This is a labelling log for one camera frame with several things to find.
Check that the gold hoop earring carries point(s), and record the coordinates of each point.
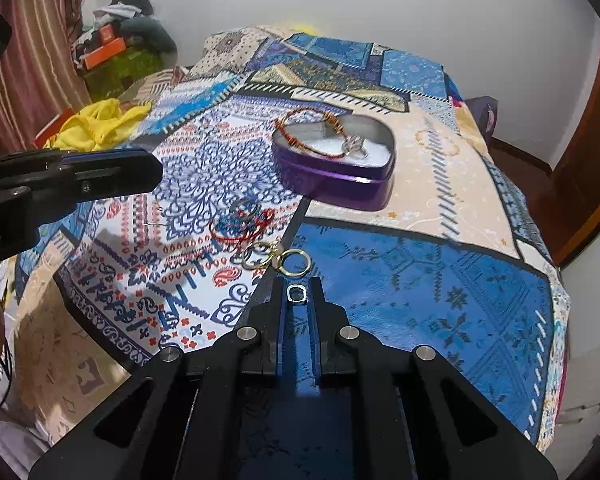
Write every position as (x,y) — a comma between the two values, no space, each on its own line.
(256,255)
(295,263)

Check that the yellow cloth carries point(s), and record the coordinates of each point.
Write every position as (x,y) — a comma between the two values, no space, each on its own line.
(95,127)

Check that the green cloth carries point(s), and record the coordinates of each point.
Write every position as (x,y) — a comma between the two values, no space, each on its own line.
(125,72)

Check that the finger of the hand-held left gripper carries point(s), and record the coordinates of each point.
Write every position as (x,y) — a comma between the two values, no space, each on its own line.
(100,153)
(120,177)

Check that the purple bag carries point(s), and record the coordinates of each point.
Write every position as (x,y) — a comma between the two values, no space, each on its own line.
(482,117)

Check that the orange box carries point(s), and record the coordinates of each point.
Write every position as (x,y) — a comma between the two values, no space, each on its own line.
(102,54)

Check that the red thread bangle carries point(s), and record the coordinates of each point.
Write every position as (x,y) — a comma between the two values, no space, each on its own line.
(220,235)

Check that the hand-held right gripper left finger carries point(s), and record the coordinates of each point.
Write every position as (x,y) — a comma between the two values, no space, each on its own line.
(280,340)

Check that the patchwork printed bed sheet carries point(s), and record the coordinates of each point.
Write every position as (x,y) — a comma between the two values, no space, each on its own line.
(430,285)

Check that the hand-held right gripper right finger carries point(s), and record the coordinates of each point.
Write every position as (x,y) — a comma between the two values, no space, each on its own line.
(314,350)

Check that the brown wooden door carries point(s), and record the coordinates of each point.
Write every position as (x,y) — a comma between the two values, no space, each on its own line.
(587,170)

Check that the purple heart-shaped tin box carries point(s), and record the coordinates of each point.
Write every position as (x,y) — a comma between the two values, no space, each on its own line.
(330,185)

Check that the striped curtain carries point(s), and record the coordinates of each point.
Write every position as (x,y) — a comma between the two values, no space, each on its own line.
(35,60)

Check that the white foam pad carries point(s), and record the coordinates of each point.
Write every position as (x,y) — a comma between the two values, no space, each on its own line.
(330,147)

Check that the pile of clothes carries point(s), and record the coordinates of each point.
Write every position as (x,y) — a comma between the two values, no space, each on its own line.
(135,20)

